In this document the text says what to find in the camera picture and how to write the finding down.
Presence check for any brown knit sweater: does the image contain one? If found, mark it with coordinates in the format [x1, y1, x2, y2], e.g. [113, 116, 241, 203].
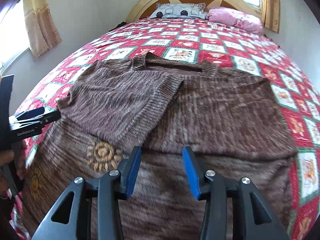
[22, 53, 297, 239]

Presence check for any person's left hand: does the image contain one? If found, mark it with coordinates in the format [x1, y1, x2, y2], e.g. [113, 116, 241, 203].
[1, 140, 27, 198]

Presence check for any left side window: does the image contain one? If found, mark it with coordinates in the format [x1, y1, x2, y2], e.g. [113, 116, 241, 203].
[1, 0, 29, 74]

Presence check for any beige left curtain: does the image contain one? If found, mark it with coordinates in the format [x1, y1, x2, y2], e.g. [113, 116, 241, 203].
[22, 0, 62, 58]

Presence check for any grey patterned pillow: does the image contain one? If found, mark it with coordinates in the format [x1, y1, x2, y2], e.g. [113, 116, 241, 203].
[149, 3, 207, 20]

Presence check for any red patchwork bedspread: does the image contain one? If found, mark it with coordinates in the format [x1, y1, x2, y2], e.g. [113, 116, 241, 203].
[18, 18, 319, 239]

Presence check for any pink pillow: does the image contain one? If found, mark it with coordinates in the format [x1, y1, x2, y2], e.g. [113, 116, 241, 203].
[207, 7, 263, 35]

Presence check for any yellow right curtain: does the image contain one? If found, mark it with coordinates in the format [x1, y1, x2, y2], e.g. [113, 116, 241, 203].
[261, 0, 280, 34]

